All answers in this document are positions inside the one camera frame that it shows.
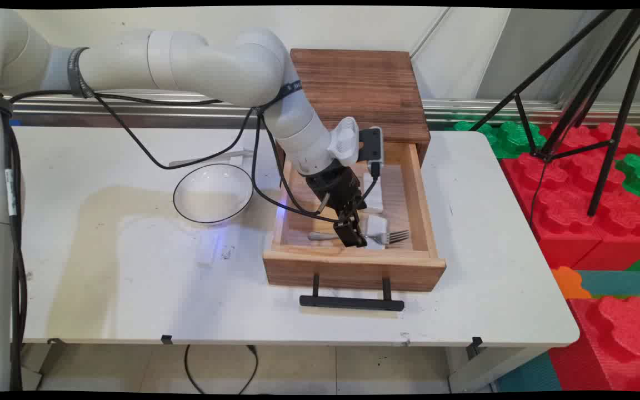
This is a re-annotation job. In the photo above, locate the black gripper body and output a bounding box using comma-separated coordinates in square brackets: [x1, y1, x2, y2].
[304, 163, 366, 216]

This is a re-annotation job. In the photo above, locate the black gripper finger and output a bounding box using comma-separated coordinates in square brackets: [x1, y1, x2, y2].
[352, 210, 368, 248]
[335, 212, 355, 247]

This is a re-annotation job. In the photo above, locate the silver fork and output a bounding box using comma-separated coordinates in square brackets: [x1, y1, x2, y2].
[307, 229, 411, 246]

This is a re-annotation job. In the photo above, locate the silver table knife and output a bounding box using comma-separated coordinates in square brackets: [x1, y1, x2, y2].
[169, 149, 255, 168]

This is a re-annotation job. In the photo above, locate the light wooden drawer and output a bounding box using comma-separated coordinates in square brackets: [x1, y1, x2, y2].
[263, 139, 447, 292]

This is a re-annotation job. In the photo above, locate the dark wooden cabinet box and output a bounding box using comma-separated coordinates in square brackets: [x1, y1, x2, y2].
[274, 48, 432, 167]

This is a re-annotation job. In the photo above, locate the white bowl with black rim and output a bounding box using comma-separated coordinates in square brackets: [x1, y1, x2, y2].
[173, 163, 254, 228]

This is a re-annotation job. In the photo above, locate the white metal table leg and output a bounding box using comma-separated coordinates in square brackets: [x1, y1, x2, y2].
[447, 344, 549, 393]
[20, 340, 68, 391]

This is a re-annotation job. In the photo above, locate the orange foam piece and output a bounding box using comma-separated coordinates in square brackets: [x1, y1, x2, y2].
[552, 266, 593, 301]

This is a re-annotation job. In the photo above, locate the teal foam mat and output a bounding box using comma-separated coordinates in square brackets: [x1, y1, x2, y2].
[576, 270, 640, 298]

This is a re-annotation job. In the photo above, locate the black tripod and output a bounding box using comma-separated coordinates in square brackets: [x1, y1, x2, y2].
[469, 8, 640, 217]

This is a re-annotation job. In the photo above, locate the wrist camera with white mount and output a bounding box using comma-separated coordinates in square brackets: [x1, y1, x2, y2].
[327, 117, 384, 179]

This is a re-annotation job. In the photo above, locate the black drawer handle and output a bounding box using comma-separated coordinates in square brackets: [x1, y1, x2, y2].
[299, 273, 406, 312]

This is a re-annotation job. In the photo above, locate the aluminium wall rail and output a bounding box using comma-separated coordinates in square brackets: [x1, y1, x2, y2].
[6, 92, 640, 129]

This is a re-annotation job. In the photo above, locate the black cable under table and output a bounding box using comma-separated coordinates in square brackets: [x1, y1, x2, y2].
[184, 344, 258, 395]

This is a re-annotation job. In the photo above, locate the thick black cable bundle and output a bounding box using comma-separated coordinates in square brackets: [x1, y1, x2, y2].
[3, 108, 27, 392]

